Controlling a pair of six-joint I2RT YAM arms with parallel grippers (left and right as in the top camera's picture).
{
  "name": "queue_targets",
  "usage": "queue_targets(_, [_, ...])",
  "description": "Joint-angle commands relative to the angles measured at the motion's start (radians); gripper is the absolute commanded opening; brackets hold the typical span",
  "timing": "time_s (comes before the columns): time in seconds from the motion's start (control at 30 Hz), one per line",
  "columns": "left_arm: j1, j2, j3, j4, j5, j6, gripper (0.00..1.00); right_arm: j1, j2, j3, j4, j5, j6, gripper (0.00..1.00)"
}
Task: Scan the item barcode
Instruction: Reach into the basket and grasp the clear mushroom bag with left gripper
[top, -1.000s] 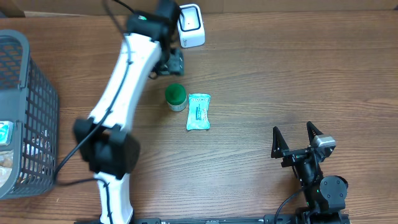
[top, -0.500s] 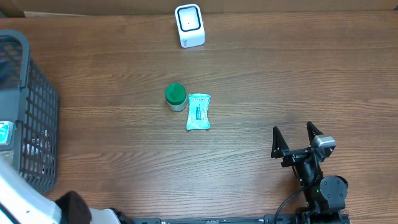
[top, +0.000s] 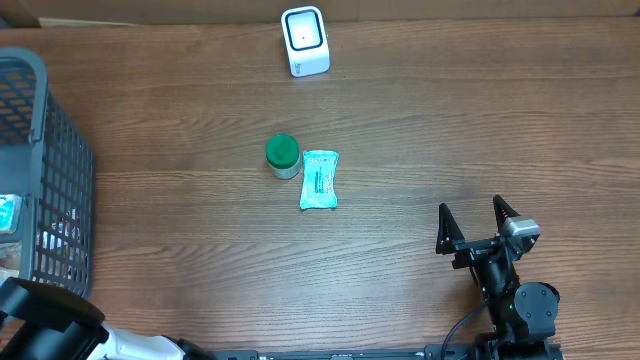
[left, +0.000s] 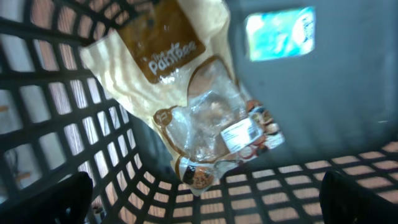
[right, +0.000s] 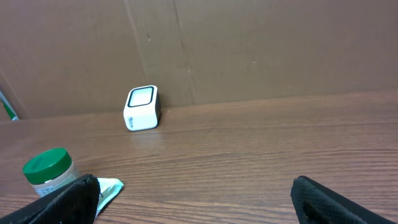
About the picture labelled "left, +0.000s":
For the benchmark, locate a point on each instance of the beige snack pouch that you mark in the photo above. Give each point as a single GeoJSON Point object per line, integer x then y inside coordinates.
{"type": "Point", "coordinates": [171, 67]}

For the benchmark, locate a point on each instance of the teal tissue packet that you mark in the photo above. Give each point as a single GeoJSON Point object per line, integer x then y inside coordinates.
{"type": "Point", "coordinates": [280, 34]}

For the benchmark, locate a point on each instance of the grey plastic mesh basket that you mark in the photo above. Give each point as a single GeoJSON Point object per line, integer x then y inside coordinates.
{"type": "Point", "coordinates": [336, 106]}

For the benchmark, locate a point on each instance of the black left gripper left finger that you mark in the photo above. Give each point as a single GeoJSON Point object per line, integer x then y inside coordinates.
{"type": "Point", "coordinates": [67, 201]}

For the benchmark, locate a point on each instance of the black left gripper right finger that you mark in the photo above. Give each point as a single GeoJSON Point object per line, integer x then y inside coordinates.
{"type": "Point", "coordinates": [343, 201]}

